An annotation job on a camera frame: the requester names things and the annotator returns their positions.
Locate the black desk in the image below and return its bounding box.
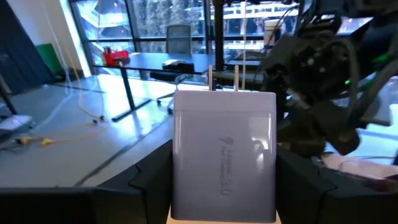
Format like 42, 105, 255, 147
93, 51, 262, 123

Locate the yellow cable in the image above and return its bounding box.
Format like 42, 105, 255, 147
15, 0, 110, 147

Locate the grey office chair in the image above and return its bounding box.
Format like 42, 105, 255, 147
150, 24, 195, 114

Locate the red bag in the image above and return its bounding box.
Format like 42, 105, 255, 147
101, 46, 130, 67

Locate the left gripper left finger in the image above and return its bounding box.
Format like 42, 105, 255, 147
0, 139, 174, 224

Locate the black box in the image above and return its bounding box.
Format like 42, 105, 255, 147
161, 58, 195, 74

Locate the green panel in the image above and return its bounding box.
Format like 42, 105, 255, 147
34, 43, 63, 77

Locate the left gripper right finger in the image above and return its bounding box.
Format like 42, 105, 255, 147
275, 145, 398, 224

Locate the lavender wall charger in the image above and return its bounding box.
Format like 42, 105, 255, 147
170, 64, 277, 223

